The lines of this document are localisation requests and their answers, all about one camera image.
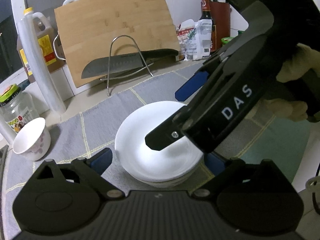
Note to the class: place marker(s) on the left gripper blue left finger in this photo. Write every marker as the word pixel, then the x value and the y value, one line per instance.
pixel 90 171

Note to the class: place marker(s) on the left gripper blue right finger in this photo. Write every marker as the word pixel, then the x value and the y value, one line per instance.
pixel 229 180

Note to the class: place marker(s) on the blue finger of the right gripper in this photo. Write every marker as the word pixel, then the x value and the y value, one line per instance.
pixel 170 130
pixel 191 86

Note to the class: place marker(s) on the grey and teal checked mat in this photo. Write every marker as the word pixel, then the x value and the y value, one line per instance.
pixel 243 201

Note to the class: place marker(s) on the red printed food bag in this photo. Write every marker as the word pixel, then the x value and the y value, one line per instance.
pixel 183 32

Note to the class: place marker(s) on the brown knife block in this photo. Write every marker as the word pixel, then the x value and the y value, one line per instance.
pixel 221 13

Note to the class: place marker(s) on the tall cling film roll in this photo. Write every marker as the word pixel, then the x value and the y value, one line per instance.
pixel 38 66

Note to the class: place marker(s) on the dark soy sauce bottle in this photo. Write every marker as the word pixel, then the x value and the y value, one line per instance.
pixel 208 25

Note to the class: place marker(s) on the bamboo cutting board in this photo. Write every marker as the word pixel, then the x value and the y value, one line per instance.
pixel 92 29

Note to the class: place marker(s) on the glass jar green lid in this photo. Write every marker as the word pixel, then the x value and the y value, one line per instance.
pixel 17 107

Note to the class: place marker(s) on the cooking oil jug yellow cap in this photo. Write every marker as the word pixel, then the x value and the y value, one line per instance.
pixel 45 35

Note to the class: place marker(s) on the cleaver knife black handle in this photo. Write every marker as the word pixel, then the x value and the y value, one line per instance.
pixel 98 66

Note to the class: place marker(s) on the wire knife rack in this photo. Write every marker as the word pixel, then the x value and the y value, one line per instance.
pixel 126 63

